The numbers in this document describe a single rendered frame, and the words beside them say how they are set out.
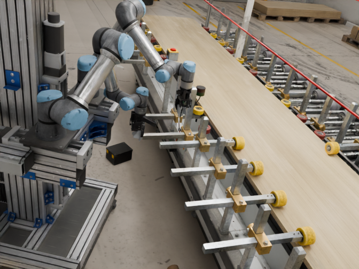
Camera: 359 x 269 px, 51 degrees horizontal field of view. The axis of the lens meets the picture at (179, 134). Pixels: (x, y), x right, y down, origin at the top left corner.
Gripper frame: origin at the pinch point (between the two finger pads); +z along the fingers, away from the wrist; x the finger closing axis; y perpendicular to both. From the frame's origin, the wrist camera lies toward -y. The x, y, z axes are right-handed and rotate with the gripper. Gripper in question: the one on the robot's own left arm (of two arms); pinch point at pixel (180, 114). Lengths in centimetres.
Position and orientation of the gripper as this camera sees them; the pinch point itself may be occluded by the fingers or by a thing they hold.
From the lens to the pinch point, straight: 234.1
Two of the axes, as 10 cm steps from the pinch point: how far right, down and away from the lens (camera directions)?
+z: -1.5, 8.4, 5.2
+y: 2.8, 5.4, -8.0
